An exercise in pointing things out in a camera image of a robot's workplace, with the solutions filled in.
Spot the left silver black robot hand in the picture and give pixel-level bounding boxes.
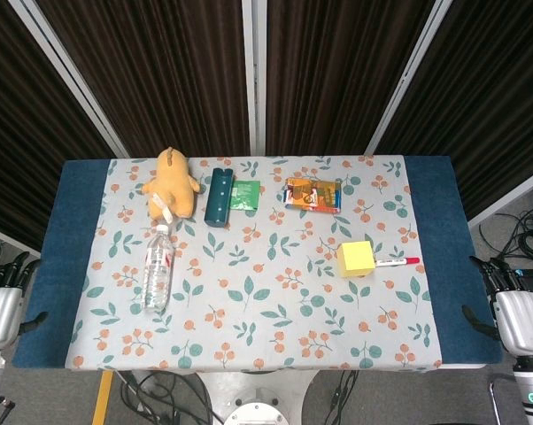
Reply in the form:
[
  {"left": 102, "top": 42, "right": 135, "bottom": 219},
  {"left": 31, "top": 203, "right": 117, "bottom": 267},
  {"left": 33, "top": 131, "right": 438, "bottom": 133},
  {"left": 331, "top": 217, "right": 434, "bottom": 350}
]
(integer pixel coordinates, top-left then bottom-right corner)
[{"left": 0, "top": 251, "right": 50, "bottom": 352}]

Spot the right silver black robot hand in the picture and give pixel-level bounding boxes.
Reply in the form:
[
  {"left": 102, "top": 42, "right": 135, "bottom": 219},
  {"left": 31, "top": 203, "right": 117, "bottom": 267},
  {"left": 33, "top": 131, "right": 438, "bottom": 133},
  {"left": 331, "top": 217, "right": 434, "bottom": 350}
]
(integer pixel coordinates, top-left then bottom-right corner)
[{"left": 461, "top": 255, "right": 533, "bottom": 358}]

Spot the red capped white marker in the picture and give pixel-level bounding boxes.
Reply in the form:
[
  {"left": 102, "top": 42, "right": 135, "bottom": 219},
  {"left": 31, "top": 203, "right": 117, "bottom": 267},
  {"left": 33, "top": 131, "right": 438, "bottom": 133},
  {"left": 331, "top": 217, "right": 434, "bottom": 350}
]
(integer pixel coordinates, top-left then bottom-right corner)
[{"left": 374, "top": 256, "right": 421, "bottom": 268}]

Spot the blue table cover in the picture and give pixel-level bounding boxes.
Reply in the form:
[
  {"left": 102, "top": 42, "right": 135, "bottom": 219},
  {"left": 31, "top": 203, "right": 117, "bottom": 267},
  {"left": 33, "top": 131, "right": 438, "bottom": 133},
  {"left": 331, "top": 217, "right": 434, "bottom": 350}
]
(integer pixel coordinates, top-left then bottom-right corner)
[{"left": 12, "top": 154, "right": 503, "bottom": 371}]

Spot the yellow floor tape strip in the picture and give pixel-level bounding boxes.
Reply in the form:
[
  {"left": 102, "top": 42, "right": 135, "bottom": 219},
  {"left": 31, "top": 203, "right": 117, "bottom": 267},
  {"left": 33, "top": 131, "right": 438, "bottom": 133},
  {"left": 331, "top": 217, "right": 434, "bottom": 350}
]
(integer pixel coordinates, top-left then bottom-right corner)
[{"left": 90, "top": 370, "right": 115, "bottom": 425}]

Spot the clear plastic water bottle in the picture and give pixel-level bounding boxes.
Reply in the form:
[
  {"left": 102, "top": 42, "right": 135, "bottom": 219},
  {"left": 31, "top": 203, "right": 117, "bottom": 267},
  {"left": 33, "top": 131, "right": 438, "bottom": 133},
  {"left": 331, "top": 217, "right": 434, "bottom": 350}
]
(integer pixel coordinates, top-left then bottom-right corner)
[{"left": 141, "top": 223, "right": 175, "bottom": 313}]

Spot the yellow cube block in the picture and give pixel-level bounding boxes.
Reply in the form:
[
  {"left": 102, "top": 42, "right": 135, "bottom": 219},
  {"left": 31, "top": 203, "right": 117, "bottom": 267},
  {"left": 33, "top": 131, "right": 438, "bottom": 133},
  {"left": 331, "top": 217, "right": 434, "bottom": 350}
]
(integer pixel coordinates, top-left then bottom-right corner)
[{"left": 335, "top": 241, "right": 377, "bottom": 279}]

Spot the yellow plush toy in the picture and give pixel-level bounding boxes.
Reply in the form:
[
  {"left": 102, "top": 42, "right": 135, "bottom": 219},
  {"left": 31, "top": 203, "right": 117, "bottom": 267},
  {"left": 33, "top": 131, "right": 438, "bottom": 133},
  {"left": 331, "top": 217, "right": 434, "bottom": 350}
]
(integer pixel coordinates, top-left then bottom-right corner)
[{"left": 141, "top": 146, "right": 202, "bottom": 222}]

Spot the orange colourful snack packet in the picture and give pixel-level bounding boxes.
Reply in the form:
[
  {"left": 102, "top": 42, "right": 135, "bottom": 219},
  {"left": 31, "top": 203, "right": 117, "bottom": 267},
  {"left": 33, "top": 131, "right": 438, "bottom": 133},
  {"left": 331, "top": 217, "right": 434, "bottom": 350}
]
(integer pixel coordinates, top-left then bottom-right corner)
[{"left": 284, "top": 176, "right": 344, "bottom": 214}]

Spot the dark teal open box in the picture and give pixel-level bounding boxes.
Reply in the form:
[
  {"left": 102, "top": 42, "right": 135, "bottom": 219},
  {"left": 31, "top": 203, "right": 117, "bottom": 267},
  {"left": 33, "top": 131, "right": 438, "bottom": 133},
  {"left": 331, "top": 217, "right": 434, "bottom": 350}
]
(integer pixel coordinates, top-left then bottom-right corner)
[{"left": 204, "top": 167, "right": 236, "bottom": 229}]

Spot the floral printed tablecloth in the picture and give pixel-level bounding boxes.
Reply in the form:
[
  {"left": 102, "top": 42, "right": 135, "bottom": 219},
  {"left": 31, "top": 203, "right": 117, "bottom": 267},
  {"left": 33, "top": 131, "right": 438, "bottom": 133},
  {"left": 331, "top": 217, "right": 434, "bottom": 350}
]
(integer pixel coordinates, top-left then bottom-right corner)
[{"left": 65, "top": 154, "right": 444, "bottom": 371}]

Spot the green flat packet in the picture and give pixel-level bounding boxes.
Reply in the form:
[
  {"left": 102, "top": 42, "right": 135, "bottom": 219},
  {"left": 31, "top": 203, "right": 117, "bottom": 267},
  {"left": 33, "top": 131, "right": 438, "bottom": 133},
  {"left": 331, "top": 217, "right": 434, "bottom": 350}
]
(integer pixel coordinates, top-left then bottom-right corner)
[{"left": 228, "top": 178, "right": 262, "bottom": 212}]

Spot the grey partition frame post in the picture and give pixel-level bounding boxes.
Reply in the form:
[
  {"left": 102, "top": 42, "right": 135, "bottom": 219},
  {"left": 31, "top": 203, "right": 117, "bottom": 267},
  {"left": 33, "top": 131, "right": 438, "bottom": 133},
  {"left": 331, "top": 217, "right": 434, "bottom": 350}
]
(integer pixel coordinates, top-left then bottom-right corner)
[
  {"left": 467, "top": 164, "right": 533, "bottom": 229},
  {"left": 364, "top": 0, "right": 449, "bottom": 157},
  {"left": 0, "top": 222, "right": 42, "bottom": 263},
  {"left": 241, "top": 0, "right": 268, "bottom": 157},
  {"left": 7, "top": 0, "right": 129, "bottom": 159}
]

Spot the black floor cable bundle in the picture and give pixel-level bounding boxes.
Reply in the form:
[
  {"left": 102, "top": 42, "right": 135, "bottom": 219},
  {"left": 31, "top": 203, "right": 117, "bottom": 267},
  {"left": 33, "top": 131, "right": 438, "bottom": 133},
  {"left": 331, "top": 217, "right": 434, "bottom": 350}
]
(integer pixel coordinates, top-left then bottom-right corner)
[
  {"left": 326, "top": 368, "right": 361, "bottom": 425},
  {"left": 118, "top": 369, "right": 217, "bottom": 425},
  {"left": 477, "top": 211, "right": 533, "bottom": 269}
]

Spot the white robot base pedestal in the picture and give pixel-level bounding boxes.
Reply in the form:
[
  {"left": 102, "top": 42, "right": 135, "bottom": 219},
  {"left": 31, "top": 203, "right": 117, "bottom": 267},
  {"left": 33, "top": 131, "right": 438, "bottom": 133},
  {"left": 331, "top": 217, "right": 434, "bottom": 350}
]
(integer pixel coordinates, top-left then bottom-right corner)
[{"left": 194, "top": 368, "right": 321, "bottom": 425}]

